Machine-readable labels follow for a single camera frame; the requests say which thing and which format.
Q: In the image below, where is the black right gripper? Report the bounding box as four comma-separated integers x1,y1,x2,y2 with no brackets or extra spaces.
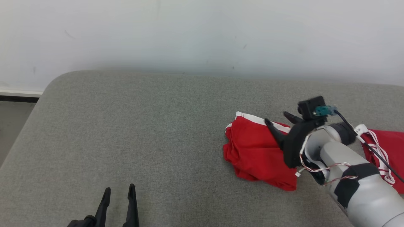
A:
264,111,327,169

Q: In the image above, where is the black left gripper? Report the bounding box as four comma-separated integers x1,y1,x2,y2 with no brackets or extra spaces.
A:
66,184,140,227

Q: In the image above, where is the red and white striped garment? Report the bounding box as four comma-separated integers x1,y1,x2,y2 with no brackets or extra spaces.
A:
223,111,298,191

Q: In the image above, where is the red jersey with number print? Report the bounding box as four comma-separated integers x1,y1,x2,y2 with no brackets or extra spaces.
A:
360,129,404,194

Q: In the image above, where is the black baseboard strip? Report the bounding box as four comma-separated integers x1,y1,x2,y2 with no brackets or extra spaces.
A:
0,95,40,103

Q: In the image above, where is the black right arm cable, teal plug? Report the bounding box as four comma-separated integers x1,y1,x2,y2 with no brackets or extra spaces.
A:
314,105,404,183

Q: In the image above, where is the red white twisted wire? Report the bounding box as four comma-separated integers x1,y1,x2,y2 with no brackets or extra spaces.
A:
295,134,359,186

